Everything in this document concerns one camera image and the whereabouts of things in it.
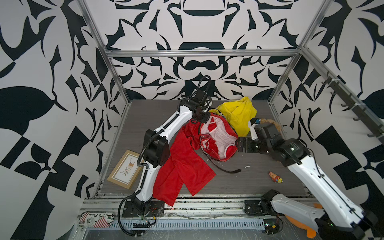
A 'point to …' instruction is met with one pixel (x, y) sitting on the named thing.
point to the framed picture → (127, 170)
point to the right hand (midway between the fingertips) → (241, 140)
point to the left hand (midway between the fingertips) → (204, 115)
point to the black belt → (209, 159)
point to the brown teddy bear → (264, 120)
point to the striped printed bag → (96, 219)
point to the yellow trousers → (239, 113)
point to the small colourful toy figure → (275, 178)
